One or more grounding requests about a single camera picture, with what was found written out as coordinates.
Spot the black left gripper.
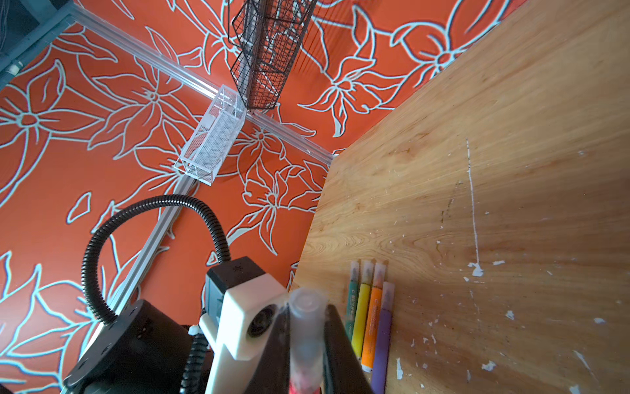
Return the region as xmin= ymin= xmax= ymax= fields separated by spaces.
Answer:
xmin=63 ymin=300 xmax=290 ymax=394

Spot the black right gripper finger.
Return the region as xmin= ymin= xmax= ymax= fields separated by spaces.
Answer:
xmin=323 ymin=304 xmax=372 ymax=394

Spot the purple pen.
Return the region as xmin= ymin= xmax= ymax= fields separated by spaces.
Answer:
xmin=371 ymin=282 xmax=395 ymax=394

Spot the orange pen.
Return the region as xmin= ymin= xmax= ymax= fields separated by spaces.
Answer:
xmin=361 ymin=262 xmax=387 ymax=373

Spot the green pen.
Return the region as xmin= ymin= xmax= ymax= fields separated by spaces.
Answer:
xmin=345 ymin=260 xmax=360 ymax=340

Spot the yellow pen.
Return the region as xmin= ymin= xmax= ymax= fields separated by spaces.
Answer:
xmin=351 ymin=260 xmax=374 ymax=359

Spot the pink pen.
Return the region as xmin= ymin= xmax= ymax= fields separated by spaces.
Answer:
xmin=289 ymin=380 xmax=322 ymax=394

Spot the white mesh basket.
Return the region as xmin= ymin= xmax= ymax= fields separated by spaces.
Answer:
xmin=174 ymin=85 xmax=246 ymax=186

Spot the left black arm cable conduit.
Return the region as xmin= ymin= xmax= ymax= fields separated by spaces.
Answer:
xmin=80 ymin=194 xmax=232 ymax=394

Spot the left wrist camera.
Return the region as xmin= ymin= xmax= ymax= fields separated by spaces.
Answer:
xmin=199 ymin=257 xmax=288 ymax=393

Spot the left aluminium frame rail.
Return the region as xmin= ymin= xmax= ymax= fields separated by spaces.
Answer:
xmin=79 ymin=175 xmax=198 ymax=360

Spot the black wire basket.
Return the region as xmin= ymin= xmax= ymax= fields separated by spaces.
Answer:
xmin=230 ymin=0 xmax=317 ymax=110

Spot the aluminium corner frame post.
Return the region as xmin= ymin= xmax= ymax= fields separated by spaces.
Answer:
xmin=70 ymin=3 xmax=334 ymax=167

